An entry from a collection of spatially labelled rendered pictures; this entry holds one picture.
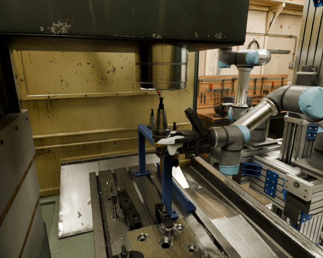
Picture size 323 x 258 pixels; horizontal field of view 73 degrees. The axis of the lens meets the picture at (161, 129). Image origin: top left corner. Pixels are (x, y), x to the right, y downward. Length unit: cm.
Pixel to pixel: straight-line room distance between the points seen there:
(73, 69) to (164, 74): 111
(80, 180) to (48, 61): 83
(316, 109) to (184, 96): 110
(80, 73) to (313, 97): 135
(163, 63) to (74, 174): 128
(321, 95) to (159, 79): 63
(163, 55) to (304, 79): 110
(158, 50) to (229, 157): 47
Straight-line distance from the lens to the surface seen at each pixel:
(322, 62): 162
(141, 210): 112
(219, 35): 63
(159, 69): 61
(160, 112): 69
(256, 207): 140
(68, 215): 155
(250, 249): 124
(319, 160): 143
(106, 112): 169
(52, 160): 180
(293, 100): 102
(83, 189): 164
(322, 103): 101
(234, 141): 83
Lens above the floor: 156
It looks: 16 degrees down
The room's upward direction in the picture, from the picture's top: straight up
